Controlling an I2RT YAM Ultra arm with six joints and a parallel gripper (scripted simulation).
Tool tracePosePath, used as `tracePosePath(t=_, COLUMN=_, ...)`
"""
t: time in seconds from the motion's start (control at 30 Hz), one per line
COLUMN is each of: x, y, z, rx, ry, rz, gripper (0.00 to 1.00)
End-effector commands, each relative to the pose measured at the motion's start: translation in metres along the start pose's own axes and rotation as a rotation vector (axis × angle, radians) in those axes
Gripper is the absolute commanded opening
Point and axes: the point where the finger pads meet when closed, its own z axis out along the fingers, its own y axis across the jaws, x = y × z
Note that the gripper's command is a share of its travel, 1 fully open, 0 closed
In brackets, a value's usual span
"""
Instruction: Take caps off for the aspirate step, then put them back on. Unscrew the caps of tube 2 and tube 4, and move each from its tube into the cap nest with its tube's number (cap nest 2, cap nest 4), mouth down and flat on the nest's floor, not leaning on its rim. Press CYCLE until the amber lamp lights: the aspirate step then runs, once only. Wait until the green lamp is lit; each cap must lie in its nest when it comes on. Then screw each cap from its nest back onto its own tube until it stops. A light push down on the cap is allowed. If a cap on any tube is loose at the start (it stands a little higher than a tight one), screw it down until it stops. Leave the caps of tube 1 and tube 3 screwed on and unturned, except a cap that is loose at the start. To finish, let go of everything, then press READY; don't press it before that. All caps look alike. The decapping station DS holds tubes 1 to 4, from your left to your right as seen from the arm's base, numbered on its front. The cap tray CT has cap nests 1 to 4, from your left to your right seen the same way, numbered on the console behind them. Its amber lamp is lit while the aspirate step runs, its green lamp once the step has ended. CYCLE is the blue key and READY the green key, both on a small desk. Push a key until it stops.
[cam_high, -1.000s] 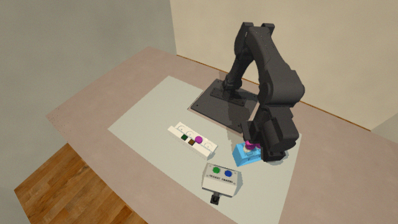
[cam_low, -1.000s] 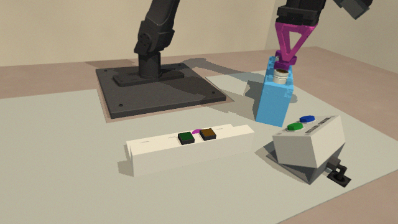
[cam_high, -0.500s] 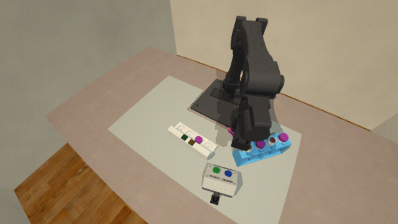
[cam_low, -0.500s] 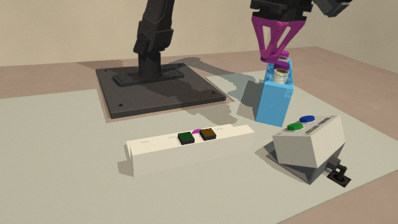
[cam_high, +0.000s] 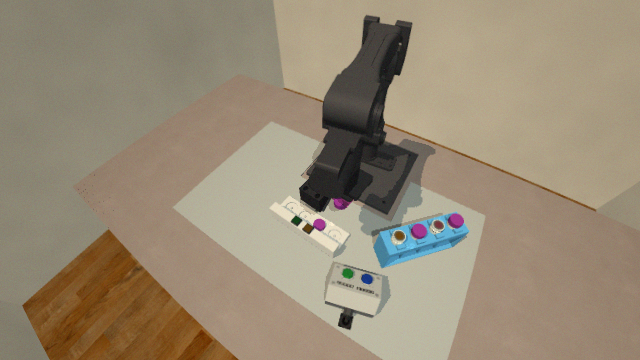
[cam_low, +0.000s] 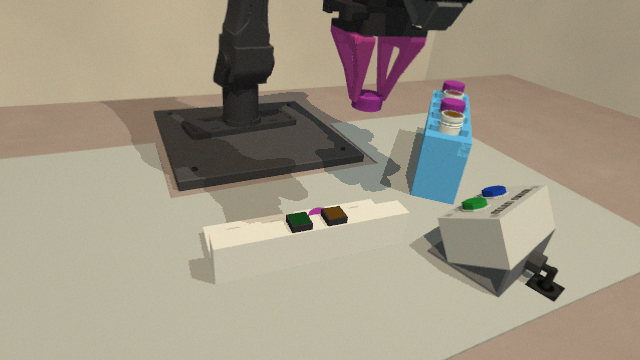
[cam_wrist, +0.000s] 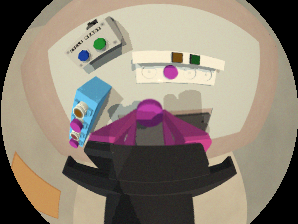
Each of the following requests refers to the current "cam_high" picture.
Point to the blue rectangular tube holder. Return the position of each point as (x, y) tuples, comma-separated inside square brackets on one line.
[(389, 254)]

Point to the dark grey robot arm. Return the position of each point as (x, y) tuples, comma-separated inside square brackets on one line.
[(347, 109)]

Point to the cream long bar with two dark lamps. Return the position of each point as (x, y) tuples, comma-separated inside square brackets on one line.
[(300, 219)]

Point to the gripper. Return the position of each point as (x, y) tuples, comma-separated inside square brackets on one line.
[(364, 180)]

